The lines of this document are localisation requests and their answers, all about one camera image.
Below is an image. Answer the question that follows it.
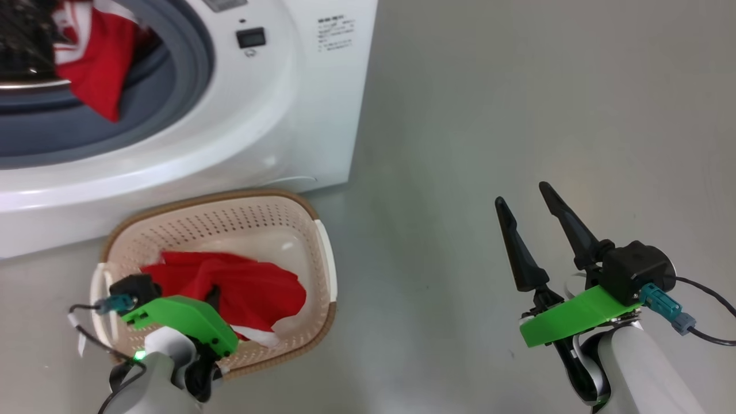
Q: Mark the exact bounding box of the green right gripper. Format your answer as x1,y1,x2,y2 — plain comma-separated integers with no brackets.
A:
494,182,642,349

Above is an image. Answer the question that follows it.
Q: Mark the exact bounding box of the white front-load washing machine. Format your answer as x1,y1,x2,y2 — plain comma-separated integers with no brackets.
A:
0,0,379,259

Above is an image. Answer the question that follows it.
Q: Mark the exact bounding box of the red and white garment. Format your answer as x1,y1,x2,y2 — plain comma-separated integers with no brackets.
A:
53,0,151,122
141,251,307,348

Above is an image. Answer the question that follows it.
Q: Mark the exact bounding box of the black right camera cable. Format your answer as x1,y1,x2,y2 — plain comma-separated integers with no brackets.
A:
639,276,736,347

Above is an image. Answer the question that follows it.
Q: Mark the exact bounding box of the grey warning label sticker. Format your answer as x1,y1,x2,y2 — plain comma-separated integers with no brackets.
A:
201,0,249,13

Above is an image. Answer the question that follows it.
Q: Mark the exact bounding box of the black camera cable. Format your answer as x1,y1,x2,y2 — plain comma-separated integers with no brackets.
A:
639,276,736,347
68,294,147,380

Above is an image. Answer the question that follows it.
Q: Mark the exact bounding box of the black left camera cable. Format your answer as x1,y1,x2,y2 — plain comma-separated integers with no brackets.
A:
68,294,147,380

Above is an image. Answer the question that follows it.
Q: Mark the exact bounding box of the cream perforated laundry basket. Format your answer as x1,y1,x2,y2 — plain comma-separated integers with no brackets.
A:
89,190,338,381

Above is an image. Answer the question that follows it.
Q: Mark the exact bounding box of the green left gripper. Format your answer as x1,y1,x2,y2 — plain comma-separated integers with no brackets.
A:
121,284,240,358

